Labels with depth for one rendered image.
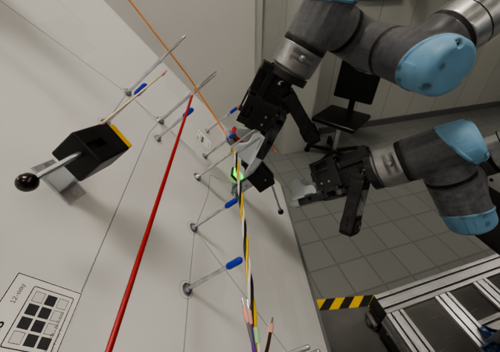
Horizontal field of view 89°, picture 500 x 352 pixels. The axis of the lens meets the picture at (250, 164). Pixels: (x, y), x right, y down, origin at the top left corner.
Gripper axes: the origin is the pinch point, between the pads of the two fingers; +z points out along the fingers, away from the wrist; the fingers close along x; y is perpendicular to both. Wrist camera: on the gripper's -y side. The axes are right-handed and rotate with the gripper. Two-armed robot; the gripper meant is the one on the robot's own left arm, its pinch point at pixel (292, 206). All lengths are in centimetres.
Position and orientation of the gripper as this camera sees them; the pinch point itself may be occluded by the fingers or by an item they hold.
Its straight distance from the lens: 61.0
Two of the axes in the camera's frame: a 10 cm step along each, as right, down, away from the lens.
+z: -7.4, 3.4, 5.8
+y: -2.4, -9.4, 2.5
